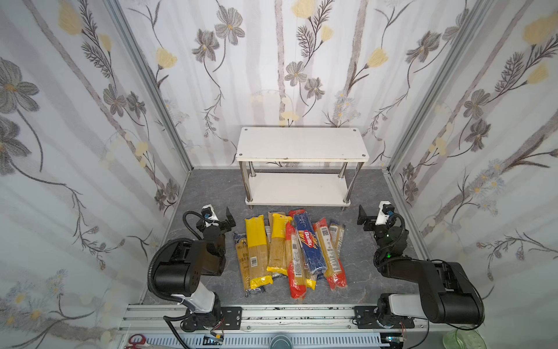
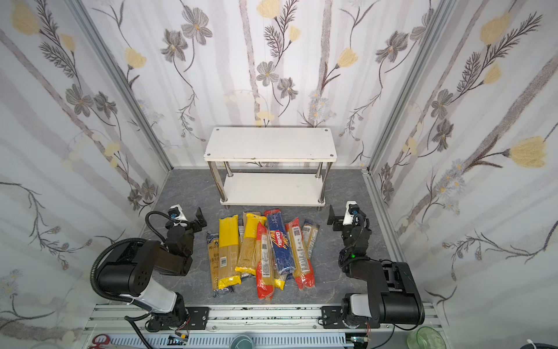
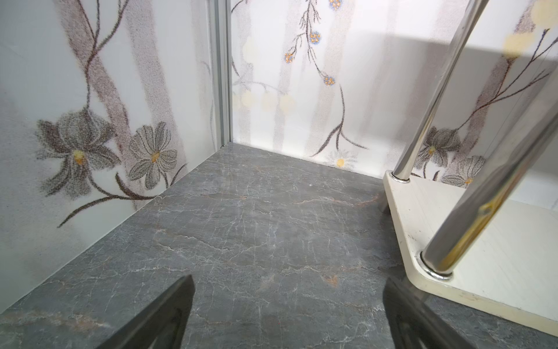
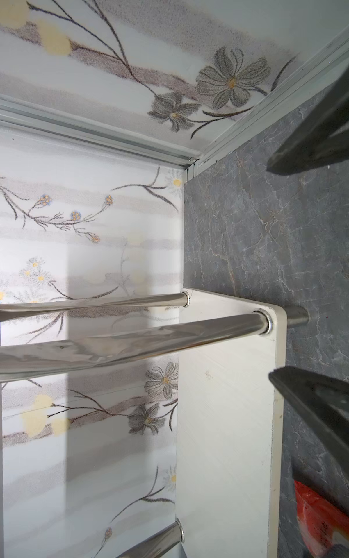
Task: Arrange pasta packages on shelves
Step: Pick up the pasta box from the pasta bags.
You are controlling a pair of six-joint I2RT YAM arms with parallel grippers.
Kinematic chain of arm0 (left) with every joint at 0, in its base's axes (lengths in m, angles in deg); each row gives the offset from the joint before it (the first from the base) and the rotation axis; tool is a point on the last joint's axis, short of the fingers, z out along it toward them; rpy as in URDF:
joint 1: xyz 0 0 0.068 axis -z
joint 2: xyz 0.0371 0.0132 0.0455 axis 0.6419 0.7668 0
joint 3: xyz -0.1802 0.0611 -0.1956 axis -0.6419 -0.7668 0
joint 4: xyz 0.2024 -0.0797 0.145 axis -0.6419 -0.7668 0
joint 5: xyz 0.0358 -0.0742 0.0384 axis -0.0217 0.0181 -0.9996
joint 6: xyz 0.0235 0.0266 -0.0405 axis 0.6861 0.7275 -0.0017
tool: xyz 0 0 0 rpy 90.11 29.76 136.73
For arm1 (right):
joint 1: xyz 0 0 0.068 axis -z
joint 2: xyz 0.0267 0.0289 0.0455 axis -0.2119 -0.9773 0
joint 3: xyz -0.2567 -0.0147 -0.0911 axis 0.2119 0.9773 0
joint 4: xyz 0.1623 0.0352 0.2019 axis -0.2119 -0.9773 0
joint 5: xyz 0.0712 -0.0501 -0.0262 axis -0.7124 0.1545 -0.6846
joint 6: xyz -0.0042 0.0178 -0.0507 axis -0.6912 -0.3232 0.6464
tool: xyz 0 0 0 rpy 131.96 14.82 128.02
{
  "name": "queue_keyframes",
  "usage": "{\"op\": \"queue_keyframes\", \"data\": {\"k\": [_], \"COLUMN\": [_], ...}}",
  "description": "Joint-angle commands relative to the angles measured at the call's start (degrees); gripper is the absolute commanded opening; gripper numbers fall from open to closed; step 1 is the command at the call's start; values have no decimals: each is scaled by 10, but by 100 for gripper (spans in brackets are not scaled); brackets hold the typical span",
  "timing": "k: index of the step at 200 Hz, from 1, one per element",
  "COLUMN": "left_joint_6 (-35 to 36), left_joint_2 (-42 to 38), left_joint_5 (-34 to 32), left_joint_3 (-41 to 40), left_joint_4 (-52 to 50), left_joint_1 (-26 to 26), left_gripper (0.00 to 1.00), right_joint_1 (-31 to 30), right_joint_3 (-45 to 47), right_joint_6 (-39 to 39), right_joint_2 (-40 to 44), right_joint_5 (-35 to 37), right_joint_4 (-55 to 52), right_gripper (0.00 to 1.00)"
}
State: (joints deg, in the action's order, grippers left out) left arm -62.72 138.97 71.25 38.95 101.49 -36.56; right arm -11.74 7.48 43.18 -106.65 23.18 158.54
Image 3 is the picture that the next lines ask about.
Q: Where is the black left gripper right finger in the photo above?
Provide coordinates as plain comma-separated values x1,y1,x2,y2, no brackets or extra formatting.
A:
383,279,473,349

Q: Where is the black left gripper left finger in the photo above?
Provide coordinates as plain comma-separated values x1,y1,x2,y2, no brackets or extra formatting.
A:
99,275,196,348

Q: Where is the white two-tier shelf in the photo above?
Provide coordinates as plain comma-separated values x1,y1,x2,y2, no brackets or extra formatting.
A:
383,1,557,335

